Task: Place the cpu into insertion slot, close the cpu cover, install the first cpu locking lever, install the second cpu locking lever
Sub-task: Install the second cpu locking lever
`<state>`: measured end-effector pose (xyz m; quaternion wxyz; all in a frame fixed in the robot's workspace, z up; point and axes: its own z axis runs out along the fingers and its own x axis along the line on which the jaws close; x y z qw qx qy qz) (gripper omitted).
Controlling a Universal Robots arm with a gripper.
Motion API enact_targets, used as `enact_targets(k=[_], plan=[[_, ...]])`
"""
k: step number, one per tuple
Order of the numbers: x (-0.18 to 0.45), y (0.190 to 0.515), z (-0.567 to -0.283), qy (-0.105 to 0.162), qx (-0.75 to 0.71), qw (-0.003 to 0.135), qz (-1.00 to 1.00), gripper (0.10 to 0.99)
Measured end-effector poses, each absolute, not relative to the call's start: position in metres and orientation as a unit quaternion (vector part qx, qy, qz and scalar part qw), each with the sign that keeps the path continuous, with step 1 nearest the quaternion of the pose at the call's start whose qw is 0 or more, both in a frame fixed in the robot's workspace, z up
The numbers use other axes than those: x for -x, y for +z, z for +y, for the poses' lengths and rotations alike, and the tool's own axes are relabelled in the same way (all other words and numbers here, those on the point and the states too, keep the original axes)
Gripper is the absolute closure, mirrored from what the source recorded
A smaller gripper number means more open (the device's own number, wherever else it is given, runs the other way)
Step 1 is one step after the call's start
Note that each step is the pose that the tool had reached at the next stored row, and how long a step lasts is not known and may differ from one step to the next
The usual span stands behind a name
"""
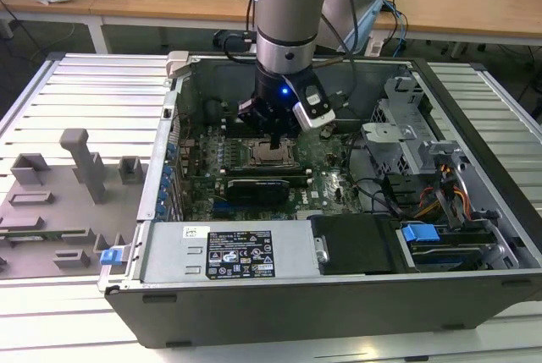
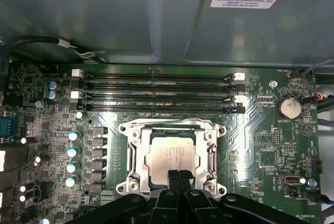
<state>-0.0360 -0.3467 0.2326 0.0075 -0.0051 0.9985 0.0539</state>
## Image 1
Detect black open PC case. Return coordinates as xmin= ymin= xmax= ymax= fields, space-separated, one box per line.
xmin=97 ymin=52 xmax=542 ymax=349

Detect black graphics card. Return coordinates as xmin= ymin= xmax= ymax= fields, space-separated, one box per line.
xmin=226 ymin=179 xmax=291 ymax=212

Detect black plastic shroud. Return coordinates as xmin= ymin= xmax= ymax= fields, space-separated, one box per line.
xmin=308 ymin=214 xmax=401 ymax=275

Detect black hard disk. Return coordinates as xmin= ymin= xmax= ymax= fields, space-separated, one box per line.
xmin=408 ymin=238 xmax=496 ymax=272

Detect black label sticker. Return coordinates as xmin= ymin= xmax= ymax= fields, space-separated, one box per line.
xmin=206 ymin=229 xmax=276 ymax=279

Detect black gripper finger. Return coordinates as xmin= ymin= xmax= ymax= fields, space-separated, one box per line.
xmin=237 ymin=99 xmax=276 ymax=152
xmin=274 ymin=124 xmax=302 ymax=152

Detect silver metal drive cage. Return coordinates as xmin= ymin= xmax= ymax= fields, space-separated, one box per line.
xmin=362 ymin=74 xmax=440 ymax=178

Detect green RAM stick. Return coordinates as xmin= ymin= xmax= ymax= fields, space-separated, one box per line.
xmin=0 ymin=229 xmax=88 ymax=242

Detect silver power supply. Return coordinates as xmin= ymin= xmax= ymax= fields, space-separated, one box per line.
xmin=139 ymin=221 xmax=323 ymax=283

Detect silver power supply handle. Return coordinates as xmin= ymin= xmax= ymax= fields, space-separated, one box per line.
xmin=313 ymin=235 xmax=330 ymax=263

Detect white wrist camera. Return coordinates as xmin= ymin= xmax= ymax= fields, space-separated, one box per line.
xmin=291 ymin=85 xmax=336 ymax=130

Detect green motherboard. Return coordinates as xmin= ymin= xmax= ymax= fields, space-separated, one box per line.
xmin=177 ymin=119 xmax=365 ymax=223

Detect blue cable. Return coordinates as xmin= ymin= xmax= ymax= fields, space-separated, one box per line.
xmin=382 ymin=0 xmax=408 ymax=58

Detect metal socket cover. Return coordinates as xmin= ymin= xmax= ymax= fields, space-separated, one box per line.
xmin=246 ymin=137 xmax=298 ymax=169

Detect blue disk carrier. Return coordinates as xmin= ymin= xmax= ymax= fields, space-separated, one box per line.
xmin=402 ymin=221 xmax=440 ymax=246

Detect grey parts rack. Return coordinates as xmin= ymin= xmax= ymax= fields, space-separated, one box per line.
xmin=0 ymin=128 xmax=150 ymax=280

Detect black cable bundle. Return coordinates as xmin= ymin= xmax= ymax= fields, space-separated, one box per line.
xmin=346 ymin=142 xmax=406 ymax=217

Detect orange yellow power wires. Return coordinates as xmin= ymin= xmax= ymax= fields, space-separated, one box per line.
xmin=417 ymin=163 xmax=472 ymax=220

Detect grey case handle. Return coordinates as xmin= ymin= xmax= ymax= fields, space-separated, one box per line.
xmin=166 ymin=50 xmax=192 ymax=81

